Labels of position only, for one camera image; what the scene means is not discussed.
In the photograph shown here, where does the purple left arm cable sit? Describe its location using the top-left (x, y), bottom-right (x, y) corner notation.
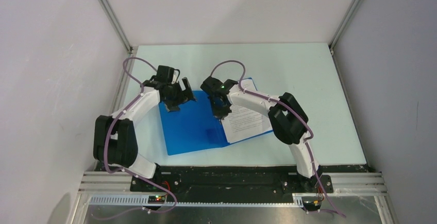
top-left (103, 57), bottom-right (178, 221)

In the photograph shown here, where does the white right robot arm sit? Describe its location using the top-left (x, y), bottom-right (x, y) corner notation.
top-left (200, 76), bottom-right (321, 192)

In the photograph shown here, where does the right controller board with leds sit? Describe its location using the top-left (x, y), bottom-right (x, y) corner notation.
top-left (302, 199), bottom-right (322, 212)

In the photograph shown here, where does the blue plastic folder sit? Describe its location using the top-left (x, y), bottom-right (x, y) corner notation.
top-left (158, 77), bottom-right (274, 156)

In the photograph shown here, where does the grey slotted cable duct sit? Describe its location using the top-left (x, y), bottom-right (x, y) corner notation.
top-left (89, 195), bottom-right (303, 208)

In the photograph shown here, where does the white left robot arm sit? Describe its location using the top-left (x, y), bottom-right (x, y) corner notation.
top-left (93, 65), bottom-right (196, 191)

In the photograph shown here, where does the controller board with leds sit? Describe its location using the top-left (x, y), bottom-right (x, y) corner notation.
top-left (147, 195), bottom-right (166, 204)
top-left (302, 199), bottom-right (322, 212)

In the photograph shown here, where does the left controller board with leds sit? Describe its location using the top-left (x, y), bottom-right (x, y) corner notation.
top-left (147, 195), bottom-right (166, 204)

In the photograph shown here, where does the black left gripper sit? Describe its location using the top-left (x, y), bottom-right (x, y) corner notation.
top-left (163, 77), bottom-right (197, 112)

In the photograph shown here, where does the white paper sheet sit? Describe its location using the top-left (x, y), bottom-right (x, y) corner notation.
top-left (221, 78), bottom-right (274, 144)

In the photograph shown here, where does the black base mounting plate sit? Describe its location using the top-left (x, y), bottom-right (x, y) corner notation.
top-left (151, 166), bottom-right (333, 203)

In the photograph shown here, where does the aluminium frame post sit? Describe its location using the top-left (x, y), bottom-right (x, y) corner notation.
top-left (329, 0), bottom-right (364, 54)
top-left (98, 0), bottom-right (133, 54)

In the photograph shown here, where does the right aluminium frame post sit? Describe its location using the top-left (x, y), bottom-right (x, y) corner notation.
top-left (329, 0), bottom-right (364, 54)

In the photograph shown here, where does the left aluminium frame post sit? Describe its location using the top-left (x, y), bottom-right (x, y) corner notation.
top-left (98, 0), bottom-right (133, 54)

